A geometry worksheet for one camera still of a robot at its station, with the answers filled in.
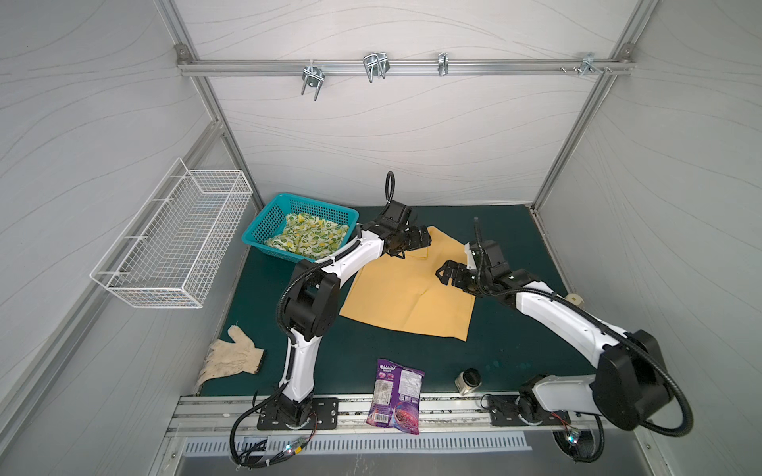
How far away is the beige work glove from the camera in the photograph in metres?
0.81

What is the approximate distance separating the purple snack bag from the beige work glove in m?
0.35

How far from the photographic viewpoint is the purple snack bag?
73 cm

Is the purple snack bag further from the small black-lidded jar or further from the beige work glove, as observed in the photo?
the beige work glove
